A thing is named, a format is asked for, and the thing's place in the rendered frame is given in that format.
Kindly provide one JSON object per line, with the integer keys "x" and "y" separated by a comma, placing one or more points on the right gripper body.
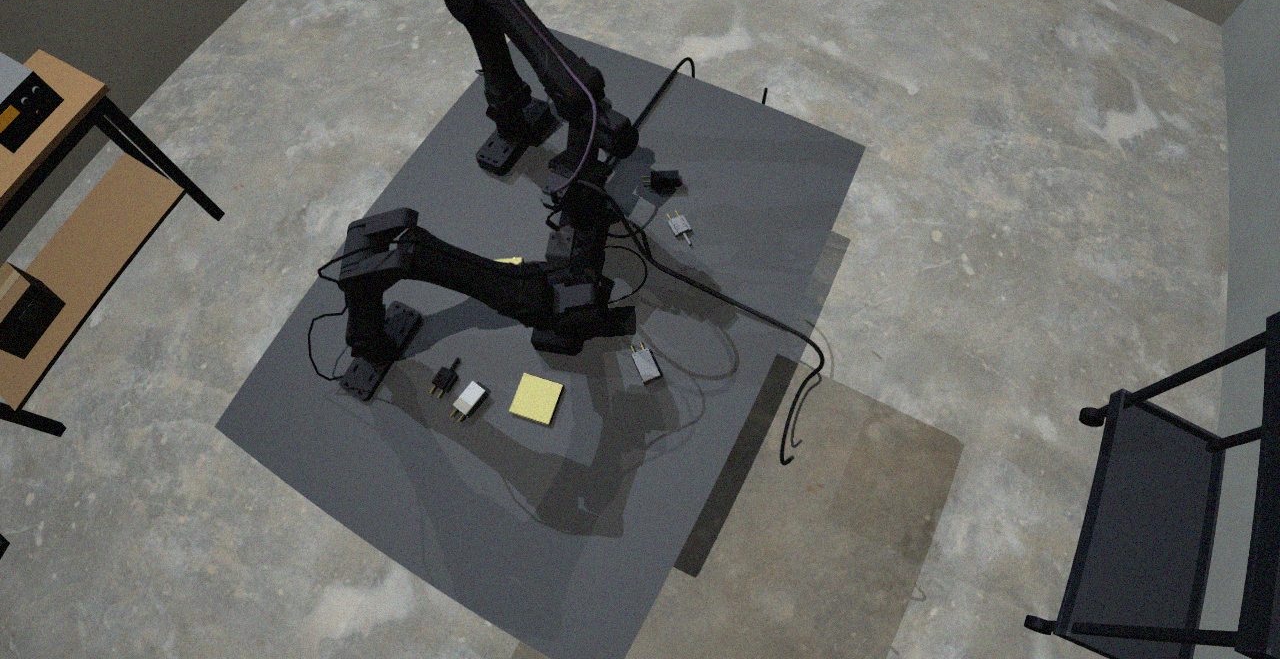
{"x": 558, "y": 254}

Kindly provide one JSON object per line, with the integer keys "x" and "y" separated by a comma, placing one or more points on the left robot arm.
{"x": 507, "y": 94}

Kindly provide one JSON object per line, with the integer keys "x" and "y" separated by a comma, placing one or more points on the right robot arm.
{"x": 432, "y": 260}

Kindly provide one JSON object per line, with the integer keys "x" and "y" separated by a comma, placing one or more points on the black plug with two brass prongs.
{"x": 663, "y": 179}

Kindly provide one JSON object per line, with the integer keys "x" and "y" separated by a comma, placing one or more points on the white plug with two brass pins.
{"x": 469, "y": 400}

